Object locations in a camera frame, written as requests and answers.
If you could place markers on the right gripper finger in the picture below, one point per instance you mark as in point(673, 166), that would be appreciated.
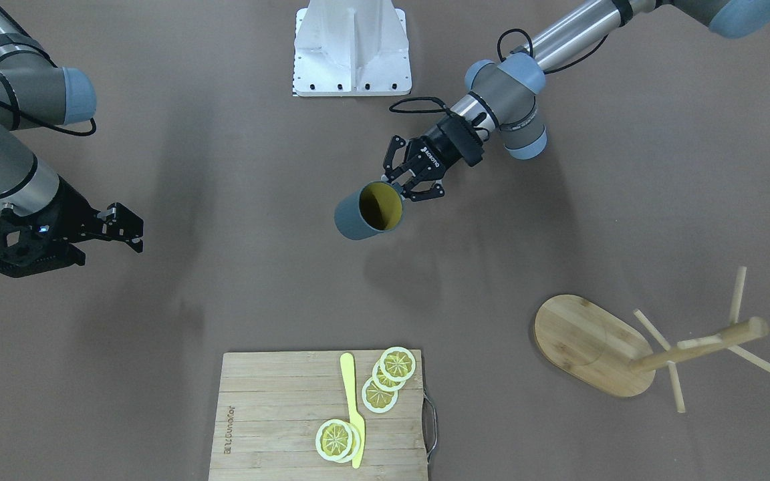
point(132, 236)
point(118, 219)

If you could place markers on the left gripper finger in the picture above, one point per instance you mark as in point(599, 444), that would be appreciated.
point(401, 162)
point(420, 189)

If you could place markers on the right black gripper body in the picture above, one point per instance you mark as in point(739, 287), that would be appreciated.
point(72, 212)

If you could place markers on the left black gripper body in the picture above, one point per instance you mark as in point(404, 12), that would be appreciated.
point(440, 145)

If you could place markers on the blue mug yellow inside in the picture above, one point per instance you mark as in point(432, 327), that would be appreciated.
point(373, 209)

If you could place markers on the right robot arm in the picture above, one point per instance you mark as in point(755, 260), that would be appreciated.
point(36, 93)

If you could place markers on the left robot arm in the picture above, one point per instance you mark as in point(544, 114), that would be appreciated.
point(502, 96)

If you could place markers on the wooden cup storage rack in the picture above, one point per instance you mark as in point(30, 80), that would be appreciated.
point(588, 342)

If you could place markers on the lemon slice middle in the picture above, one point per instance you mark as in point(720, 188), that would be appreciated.
point(381, 381)

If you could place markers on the bamboo cutting board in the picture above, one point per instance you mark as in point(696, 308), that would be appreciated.
point(271, 404)

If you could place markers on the yellow plastic knife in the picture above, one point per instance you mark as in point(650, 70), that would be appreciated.
point(348, 371)

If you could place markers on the lemon slice under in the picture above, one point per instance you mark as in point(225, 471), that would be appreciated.
point(357, 442)

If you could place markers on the lemon slice top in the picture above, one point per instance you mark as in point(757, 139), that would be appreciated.
point(336, 441)

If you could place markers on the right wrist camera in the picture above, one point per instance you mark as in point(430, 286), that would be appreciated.
point(33, 255)

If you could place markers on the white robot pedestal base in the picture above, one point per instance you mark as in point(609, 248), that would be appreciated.
point(351, 48)

